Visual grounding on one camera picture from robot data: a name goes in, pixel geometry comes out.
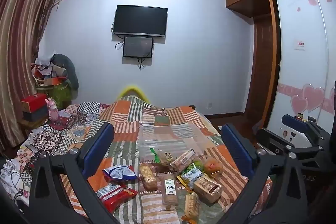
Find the clear plastic container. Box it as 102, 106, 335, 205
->
138, 123, 209, 163

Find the red snack packet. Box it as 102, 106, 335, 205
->
96, 183, 138, 214

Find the green cardboard box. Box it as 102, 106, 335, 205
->
37, 82, 72, 110

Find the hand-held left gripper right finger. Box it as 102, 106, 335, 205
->
213, 123, 315, 224

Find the brown wooden door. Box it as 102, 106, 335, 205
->
244, 14, 276, 125

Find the small black monitor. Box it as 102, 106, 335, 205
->
122, 35, 154, 59

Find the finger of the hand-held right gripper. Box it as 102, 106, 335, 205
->
256, 128, 326, 161
282, 114, 333, 147

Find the checkered patterned blanket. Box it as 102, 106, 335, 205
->
0, 101, 111, 193

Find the black cable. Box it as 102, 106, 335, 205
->
8, 172, 29, 201

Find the black wall television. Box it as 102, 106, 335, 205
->
112, 5, 168, 37

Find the white suitcase with stickers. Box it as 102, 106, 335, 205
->
278, 115, 317, 149

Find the grey cushion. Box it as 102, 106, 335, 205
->
51, 54, 79, 90

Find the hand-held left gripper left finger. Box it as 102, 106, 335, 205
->
16, 122, 126, 224

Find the brown bread bar green label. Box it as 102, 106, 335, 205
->
161, 174, 179, 207

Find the biscuit packet with white label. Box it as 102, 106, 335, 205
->
171, 149, 196, 173

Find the orange green patchwork quilt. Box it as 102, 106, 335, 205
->
59, 95, 273, 224

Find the round cookie packet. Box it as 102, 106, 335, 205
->
138, 164, 158, 191

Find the red box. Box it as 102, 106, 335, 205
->
20, 93, 48, 114

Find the pink toy rabbit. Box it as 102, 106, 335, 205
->
45, 98, 59, 123

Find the blue white snack bag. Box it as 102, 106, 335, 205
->
102, 164, 139, 184

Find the pile of clutter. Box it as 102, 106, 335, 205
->
30, 52, 70, 88

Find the green white snack packet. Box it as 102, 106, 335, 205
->
181, 162, 204, 190

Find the cookie packet with orange ends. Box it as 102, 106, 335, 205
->
183, 192, 200, 220

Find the yellow snack wrapper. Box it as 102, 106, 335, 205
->
175, 175, 195, 191

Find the brown cracker packet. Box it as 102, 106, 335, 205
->
193, 176, 224, 204

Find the striped brown curtain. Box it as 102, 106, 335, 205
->
0, 0, 63, 151

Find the orange candy bag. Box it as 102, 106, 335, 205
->
203, 157, 224, 179

